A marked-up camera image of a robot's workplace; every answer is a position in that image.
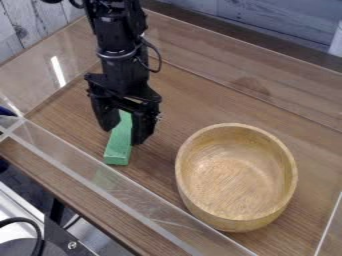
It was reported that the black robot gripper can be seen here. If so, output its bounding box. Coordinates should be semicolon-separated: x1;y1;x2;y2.
85;46;162;145

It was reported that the green rectangular block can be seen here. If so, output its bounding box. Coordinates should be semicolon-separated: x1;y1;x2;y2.
103;111;133;166

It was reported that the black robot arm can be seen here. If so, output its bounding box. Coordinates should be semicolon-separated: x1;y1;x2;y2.
42;0;162;145

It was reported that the brown wooden bowl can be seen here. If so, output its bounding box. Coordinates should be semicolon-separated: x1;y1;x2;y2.
175;123;298;233

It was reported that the blue object at left edge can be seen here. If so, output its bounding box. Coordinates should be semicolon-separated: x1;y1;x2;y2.
0;106;18;117

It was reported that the black metal table leg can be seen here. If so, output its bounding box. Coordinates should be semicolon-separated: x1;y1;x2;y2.
45;199;66;242

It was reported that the clear acrylic tray wall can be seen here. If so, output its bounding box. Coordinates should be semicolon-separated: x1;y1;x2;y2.
0;6;342;256

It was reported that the black cable on floor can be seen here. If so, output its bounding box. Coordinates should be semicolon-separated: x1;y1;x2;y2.
0;216;47;256

